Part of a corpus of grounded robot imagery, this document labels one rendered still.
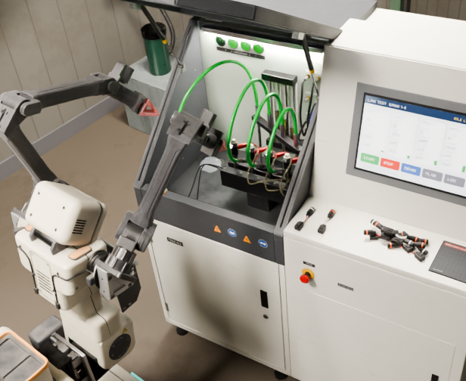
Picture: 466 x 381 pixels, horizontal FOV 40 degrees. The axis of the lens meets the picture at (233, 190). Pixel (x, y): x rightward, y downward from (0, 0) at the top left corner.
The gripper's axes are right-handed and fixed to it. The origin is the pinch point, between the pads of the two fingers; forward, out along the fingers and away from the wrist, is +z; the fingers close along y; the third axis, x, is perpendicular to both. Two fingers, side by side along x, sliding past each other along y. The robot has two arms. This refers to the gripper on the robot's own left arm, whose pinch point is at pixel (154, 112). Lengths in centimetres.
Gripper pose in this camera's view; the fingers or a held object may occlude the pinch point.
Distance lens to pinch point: 244.3
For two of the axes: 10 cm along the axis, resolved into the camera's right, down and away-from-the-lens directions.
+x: -5.2, 8.5, 1.3
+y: -3.9, -3.6, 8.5
